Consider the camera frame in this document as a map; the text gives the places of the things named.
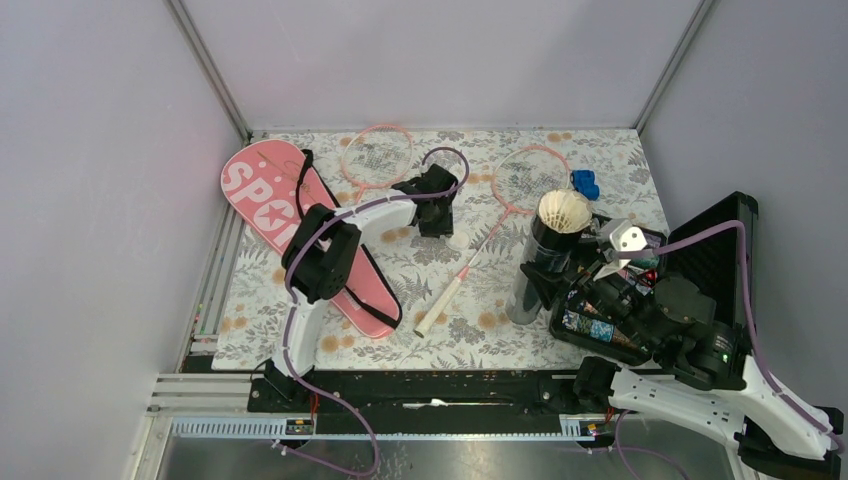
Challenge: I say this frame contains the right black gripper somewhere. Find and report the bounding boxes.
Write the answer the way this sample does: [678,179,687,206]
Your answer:
[517,234,659,351]

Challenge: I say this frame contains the white tube lid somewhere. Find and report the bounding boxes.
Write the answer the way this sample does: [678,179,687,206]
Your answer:
[445,231,470,252]

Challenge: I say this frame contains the black shuttlecock tube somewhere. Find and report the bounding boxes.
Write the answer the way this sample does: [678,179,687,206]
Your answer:
[505,202,587,325]

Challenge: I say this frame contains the white shuttlecock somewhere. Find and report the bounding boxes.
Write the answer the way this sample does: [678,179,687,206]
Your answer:
[537,190,592,234]

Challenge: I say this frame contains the pink badminton racket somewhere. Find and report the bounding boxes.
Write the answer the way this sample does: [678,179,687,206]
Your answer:
[413,145,572,340]
[340,124,413,203]

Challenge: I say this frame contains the pink racket bag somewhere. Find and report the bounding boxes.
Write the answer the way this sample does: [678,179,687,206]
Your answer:
[220,139,402,339]

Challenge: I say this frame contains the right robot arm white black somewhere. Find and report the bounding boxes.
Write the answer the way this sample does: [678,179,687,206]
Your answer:
[521,248,844,479]

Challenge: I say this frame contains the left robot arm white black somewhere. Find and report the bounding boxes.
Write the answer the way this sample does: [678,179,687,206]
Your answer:
[271,164,467,411]

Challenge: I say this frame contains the black poker chip case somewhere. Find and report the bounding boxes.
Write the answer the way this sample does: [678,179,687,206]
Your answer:
[550,192,759,382]

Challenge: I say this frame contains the blue toy car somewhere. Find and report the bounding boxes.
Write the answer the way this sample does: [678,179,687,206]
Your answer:
[571,169,600,201]

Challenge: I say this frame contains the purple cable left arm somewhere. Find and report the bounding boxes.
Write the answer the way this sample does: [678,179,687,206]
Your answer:
[271,146,470,478]

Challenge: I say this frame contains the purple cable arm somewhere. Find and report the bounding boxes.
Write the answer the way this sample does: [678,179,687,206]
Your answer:
[609,220,848,480]
[271,146,470,478]

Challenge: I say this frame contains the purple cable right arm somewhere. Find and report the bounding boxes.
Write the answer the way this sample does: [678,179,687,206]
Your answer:
[609,220,848,480]

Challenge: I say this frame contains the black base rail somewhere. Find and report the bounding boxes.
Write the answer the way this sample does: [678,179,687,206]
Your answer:
[247,366,612,434]

